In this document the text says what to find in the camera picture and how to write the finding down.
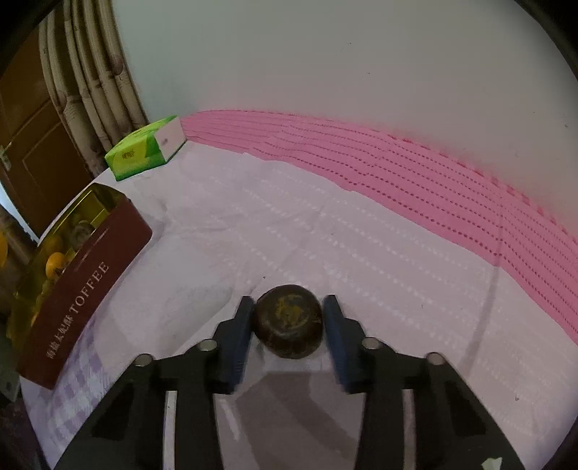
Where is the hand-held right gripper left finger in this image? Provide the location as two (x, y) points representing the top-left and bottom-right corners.
(54, 296), (254, 470)

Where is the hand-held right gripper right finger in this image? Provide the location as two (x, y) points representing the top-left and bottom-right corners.
(323, 295), (527, 470)

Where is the dark brown mangosteen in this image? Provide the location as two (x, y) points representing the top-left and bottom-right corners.
(252, 284), (324, 360)
(68, 221), (93, 247)

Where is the red tin with gold inside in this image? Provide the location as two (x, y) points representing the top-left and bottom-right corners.
(7, 183), (153, 390)

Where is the orange mandarin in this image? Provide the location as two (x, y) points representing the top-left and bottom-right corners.
(45, 252), (68, 278)

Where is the purple checked tablecloth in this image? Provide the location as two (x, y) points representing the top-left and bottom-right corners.
(20, 140), (578, 470)

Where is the pink foam mat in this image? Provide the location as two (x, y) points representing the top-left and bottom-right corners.
(180, 108), (578, 344)

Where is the green tissue pack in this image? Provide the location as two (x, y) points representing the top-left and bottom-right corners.
(105, 115), (187, 181)

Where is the brown wooden door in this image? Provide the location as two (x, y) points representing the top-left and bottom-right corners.
(0, 27), (93, 245)

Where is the beige patterned curtain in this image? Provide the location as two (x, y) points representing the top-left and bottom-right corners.
(38, 0), (150, 179)

